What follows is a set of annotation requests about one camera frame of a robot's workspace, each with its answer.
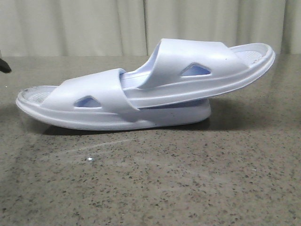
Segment white pleated curtain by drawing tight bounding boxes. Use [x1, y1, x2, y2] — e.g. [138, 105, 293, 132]
[0, 0, 301, 57]

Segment light blue slipper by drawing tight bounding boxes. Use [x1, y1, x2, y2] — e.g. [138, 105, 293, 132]
[16, 68, 211, 130]
[120, 39, 275, 108]

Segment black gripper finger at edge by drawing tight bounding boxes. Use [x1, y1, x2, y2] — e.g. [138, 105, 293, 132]
[0, 58, 11, 73]

